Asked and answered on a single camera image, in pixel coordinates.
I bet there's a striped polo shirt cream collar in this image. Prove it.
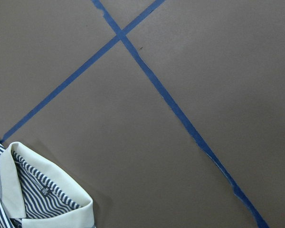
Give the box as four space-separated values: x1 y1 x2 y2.
0 142 95 228

